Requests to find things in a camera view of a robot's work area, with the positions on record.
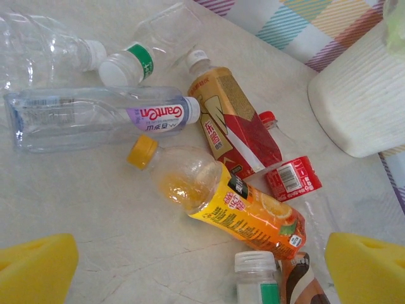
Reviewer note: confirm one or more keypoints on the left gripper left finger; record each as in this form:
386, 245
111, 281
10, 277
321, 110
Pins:
34, 272

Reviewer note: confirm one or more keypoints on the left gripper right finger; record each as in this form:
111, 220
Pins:
370, 275

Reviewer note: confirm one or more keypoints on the brown swirl label bottle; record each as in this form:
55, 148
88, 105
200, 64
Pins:
300, 278

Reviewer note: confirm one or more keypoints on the clear cola bottle red label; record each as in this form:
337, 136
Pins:
292, 179

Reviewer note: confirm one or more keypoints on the orange snack packet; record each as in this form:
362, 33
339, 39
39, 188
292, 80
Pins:
253, 218

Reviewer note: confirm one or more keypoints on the white ribbed bin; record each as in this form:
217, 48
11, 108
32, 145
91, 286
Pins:
357, 104

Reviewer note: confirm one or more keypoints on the translucent yellowish bin liner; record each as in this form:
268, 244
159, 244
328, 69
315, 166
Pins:
395, 35

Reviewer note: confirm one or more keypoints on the clear bottle green label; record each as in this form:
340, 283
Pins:
253, 269
142, 60

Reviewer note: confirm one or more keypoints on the clear bottle purple white label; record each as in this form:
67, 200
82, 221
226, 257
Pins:
152, 117

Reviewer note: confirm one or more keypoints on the red and gold drink bottle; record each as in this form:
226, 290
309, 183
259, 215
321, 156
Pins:
234, 126

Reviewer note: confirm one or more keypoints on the colourful plaid cloth backdrop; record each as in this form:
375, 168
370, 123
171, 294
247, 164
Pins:
284, 22

